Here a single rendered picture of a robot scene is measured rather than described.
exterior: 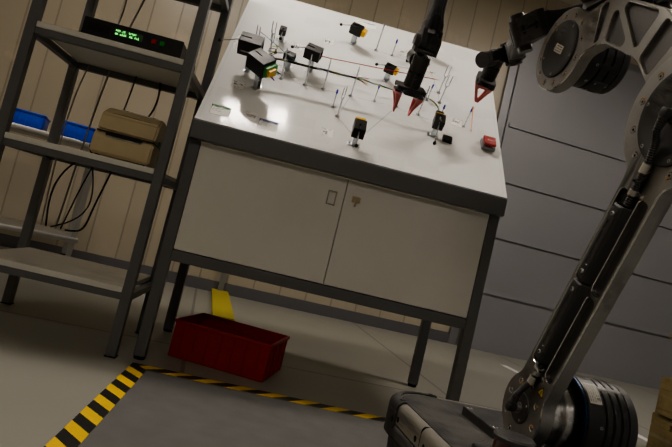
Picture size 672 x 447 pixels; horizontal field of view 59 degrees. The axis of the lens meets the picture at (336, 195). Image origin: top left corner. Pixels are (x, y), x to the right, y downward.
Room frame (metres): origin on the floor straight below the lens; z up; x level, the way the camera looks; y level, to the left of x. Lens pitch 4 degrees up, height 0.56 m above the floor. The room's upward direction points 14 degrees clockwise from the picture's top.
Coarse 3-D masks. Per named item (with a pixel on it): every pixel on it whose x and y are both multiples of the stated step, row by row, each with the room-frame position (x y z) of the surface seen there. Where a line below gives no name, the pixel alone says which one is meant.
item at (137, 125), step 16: (112, 112) 2.13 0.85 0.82; (128, 112) 2.19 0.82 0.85; (112, 128) 2.11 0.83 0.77; (128, 128) 2.12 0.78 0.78; (144, 128) 2.13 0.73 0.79; (160, 128) 2.16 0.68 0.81; (96, 144) 2.08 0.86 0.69; (112, 144) 2.09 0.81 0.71; (128, 144) 2.10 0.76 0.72; (144, 144) 2.11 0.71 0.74; (160, 144) 2.23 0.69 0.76; (128, 160) 2.11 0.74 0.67; (144, 160) 2.11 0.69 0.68
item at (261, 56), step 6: (258, 48) 2.20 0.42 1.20; (252, 54) 2.17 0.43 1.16; (258, 54) 2.18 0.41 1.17; (264, 54) 2.19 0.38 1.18; (246, 60) 2.20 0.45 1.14; (252, 60) 2.17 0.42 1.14; (258, 60) 2.15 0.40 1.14; (264, 60) 2.16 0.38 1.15; (270, 60) 2.17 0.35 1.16; (246, 66) 2.21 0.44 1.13; (252, 66) 2.19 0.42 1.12; (258, 66) 2.17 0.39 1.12; (264, 66) 2.15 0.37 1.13; (258, 72) 2.18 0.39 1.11; (258, 78) 2.24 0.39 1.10; (258, 84) 2.28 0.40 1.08
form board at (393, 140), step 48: (288, 0) 2.76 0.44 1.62; (288, 48) 2.50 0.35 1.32; (336, 48) 2.59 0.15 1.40; (384, 48) 2.68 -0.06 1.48; (240, 96) 2.22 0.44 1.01; (288, 96) 2.29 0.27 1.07; (336, 96) 2.36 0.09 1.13; (384, 96) 2.43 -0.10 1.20; (432, 96) 2.51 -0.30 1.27; (336, 144) 2.17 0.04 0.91; (384, 144) 2.23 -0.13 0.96; (432, 144) 2.30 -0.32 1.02; (480, 192) 2.19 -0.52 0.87
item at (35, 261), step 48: (96, 0) 2.48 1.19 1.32; (192, 0) 2.51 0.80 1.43; (48, 48) 2.23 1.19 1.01; (96, 48) 2.05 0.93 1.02; (192, 48) 2.07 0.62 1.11; (192, 96) 2.52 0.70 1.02; (0, 144) 2.02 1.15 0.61; (48, 144) 2.04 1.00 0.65; (144, 240) 2.07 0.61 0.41; (96, 288) 2.06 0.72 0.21; (144, 288) 2.29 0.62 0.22
